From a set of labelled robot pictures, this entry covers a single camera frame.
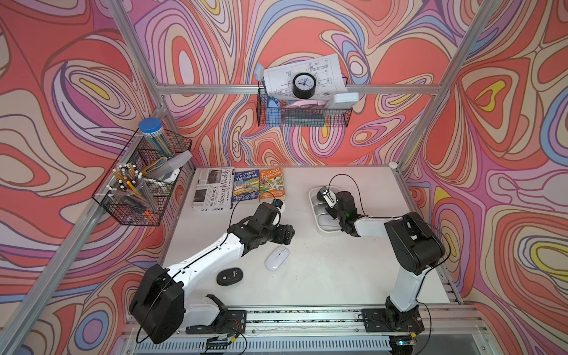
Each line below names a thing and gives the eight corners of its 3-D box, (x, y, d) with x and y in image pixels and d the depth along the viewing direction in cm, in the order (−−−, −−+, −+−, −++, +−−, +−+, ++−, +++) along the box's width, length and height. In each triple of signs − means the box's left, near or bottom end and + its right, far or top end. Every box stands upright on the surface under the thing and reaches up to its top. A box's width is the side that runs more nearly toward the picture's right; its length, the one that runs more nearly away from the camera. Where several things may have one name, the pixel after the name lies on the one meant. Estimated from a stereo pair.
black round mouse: (219, 288, 83) (217, 285, 80) (217, 276, 86) (215, 273, 83) (244, 279, 85) (243, 276, 82) (241, 268, 88) (240, 265, 85)
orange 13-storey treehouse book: (257, 199, 107) (257, 196, 106) (260, 170, 120) (260, 167, 118) (285, 199, 107) (285, 196, 106) (285, 170, 120) (285, 167, 118)
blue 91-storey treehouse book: (233, 202, 108) (232, 198, 105) (235, 175, 120) (234, 171, 117) (258, 200, 108) (257, 196, 106) (258, 174, 120) (257, 169, 117)
